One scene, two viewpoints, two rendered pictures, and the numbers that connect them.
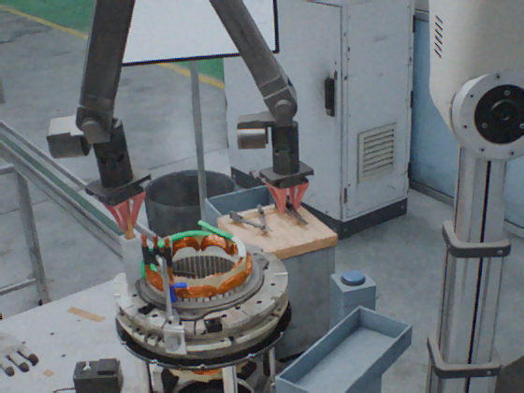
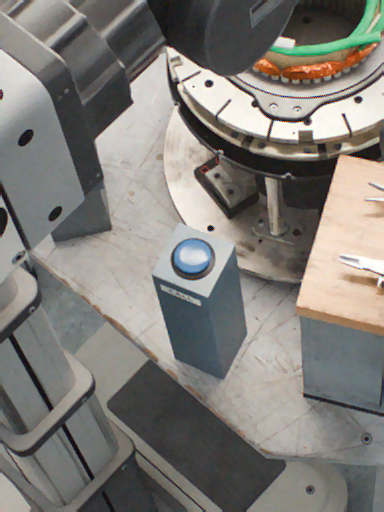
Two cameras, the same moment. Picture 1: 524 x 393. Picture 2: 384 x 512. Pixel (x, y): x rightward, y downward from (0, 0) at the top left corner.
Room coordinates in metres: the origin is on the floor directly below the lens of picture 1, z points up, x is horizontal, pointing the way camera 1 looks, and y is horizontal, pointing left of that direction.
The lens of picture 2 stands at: (1.80, -0.57, 2.37)
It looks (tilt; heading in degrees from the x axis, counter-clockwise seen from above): 64 degrees down; 142
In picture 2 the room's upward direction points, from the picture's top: 12 degrees counter-clockwise
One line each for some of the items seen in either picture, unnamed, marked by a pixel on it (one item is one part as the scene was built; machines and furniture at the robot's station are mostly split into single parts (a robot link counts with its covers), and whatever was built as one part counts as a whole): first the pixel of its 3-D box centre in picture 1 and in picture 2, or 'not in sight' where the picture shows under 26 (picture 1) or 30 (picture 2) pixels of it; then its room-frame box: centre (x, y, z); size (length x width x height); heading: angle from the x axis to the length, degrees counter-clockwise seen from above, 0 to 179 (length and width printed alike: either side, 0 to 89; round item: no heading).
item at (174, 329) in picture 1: (176, 338); not in sight; (1.05, 0.16, 1.07); 0.04 x 0.02 x 0.05; 78
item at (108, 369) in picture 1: (97, 375); not in sight; (1.30, 0.38, 0.81); 0.10 x 0.06 x 0.06; 92
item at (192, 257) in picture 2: (353, 276); (192, 256); (1.28, -0.16, 1.04); 0.04 x 0.04 x 0.01
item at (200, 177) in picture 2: not in sight; (226, 184); (1.16, 0.01, 0.81); 0.08 x 0.05 x 0.02; 166
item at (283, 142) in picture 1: (282, 135); not in sight; (1.50, -0.04, 1.26); 0.07 x 0.06 x 0.07; 88
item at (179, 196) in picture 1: (193, 225); not in sight; (2.85, 0.31, 0.39); 0.39 x 0.39 x 0.35
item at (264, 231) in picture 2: not in sight; (278, 229); (1.25, 0.01, 0.81); 0.07 x 0.03 x 0.01; 22
